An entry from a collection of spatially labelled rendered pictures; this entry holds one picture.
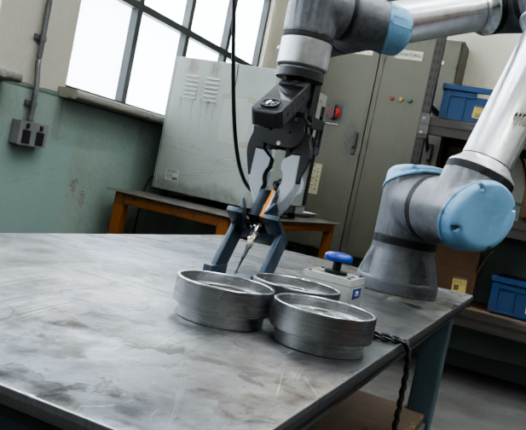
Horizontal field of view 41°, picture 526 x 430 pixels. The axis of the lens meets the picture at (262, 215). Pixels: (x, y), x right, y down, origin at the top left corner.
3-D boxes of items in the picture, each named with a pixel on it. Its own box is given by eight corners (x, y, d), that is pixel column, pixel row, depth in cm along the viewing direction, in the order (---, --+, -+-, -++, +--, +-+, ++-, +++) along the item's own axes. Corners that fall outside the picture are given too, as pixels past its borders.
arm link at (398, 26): (383, 14, 114) (324, -4, 110) (423, 4, 104) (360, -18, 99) (372, 62, 114) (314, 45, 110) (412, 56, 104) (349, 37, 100)
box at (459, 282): (482, 311, 401) (496, 248, 399) (398, 291, 416) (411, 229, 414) (482, 304, 439) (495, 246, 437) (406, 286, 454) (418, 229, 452)
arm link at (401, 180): (413, 237, 136) (428, 170, 135) (457, 249, 124) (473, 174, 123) (361, 228, 131) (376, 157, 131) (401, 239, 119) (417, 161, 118)
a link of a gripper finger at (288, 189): (307, 218, 104) (313, 157, 104) (293, 217, 99) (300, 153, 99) (287, 217, 105) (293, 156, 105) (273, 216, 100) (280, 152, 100)
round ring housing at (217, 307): (173, 323, 67) (182, 282, 67) (166, 300, 78) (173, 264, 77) (277, 339, 69) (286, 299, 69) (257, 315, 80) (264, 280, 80)
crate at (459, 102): (526, 141, 432) (534, 106, 431) (527, 133, 397) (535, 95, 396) (442, 128, 450) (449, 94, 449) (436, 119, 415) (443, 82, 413)
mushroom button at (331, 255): (342, 292, 94) (349, 255, 94) (315, 284, 96) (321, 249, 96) (349, 289, 98) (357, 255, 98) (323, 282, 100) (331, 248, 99)
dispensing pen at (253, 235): (222, 263, 94) (269, 169, 102) (229, 278, 97) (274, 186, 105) (236, 266, 93) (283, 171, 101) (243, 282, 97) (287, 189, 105)
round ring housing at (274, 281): (231, 309, 80) (238, 274, 80) (270, 302, 90) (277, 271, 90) (314, 334, 76) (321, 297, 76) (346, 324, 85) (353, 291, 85)
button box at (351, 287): (346, 313, 93) (353, 277, 92) (297, 300, 95) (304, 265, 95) (361, 308, 100) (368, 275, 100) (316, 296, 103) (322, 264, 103)
